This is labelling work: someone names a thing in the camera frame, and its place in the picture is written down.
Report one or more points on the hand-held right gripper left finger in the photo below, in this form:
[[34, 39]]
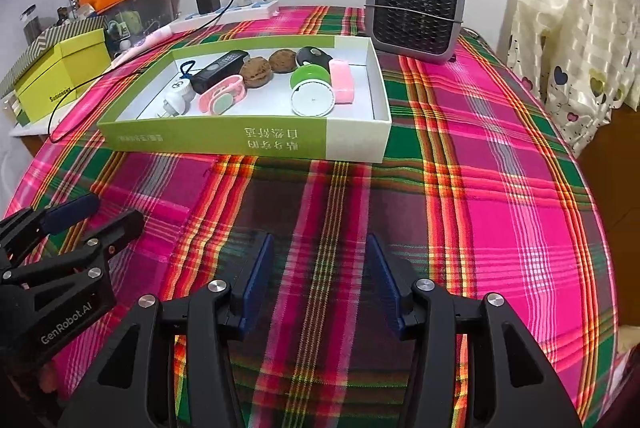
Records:
[[257, 288]]

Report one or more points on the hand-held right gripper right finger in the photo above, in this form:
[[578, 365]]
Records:
[[385, 288]]

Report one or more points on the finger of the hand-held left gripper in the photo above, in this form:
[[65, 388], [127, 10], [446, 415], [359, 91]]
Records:
[[70, 210], [120, 228]]

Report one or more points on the green and white cardboard box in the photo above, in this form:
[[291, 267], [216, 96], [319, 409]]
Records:
[[200, 140]]

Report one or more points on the white plug adapter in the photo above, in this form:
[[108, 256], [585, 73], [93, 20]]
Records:
[[177, 104]]

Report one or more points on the pink clip device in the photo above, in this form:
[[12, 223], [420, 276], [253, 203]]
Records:
[[220, 98]]

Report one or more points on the black handheld device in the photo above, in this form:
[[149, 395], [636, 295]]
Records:
[[217, 70]]

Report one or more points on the white round case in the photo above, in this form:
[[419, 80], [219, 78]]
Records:
[[312, 100]]

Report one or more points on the brown walnut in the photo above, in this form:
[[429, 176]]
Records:
[[283, 60], [256, 72]]

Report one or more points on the pink oblong case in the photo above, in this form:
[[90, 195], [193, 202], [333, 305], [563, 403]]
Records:
[[342, 83]]

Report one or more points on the green round lid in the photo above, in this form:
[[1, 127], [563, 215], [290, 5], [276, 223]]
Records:
[[307, 75]]

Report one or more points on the black round device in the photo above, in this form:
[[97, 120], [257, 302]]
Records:
[[312, 55]]

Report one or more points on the person's left hand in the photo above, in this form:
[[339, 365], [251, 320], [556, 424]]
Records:
[[40, 378]]

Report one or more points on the white shelf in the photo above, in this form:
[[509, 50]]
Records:
[[25, 130]]

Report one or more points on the yellow-green cardboard box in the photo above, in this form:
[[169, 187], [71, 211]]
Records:
[[60, 78]]

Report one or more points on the striped box lid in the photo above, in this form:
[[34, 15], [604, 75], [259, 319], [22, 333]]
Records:
[[45, 39]]

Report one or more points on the pink and white tube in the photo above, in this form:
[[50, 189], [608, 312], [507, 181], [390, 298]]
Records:
[[145, 40]]

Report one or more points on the dark jar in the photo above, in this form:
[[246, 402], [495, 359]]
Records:
[[30, 25]]

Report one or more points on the brown wooden panel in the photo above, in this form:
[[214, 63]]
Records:
[[607, 168]]

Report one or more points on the white power strip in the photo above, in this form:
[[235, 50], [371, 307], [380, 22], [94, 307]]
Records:
[[250, 8]]

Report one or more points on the grey fan heater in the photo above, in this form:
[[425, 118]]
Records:
[[415, 8]]

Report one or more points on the cream heart-print curtain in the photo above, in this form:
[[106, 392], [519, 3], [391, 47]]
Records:
[[575, 33]]

